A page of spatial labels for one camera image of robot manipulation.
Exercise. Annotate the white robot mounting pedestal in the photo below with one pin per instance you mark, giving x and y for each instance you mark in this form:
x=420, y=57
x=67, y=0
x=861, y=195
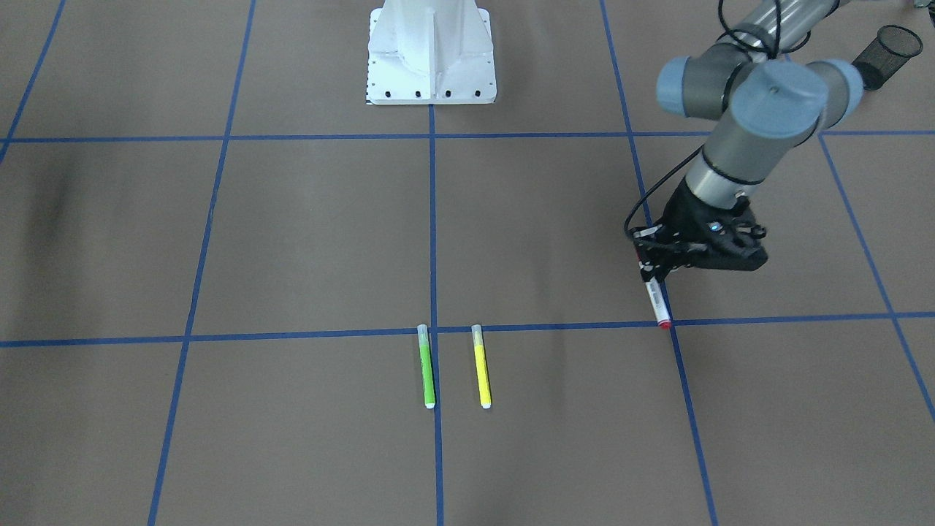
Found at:
x=430, y=52

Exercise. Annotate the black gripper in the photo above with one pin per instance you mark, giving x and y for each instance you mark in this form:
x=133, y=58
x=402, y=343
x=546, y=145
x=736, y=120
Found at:
x=684, y=211

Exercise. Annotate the black mesh pen cup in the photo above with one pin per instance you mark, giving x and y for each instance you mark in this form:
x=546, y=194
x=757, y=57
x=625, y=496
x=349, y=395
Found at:
x=892, y=48

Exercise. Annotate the yellow highlighter pen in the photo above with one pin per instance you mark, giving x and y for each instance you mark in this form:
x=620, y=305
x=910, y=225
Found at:
x=485, y=397

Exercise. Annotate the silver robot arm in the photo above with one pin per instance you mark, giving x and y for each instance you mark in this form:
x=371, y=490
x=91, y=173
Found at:
x=762, y=107

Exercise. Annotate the green highlighter pen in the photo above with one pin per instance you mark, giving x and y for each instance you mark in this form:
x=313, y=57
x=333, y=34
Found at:
x=426, y=366

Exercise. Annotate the red whiteboard marker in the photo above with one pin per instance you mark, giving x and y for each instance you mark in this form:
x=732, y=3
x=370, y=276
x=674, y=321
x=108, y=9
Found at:
x=659, y=305

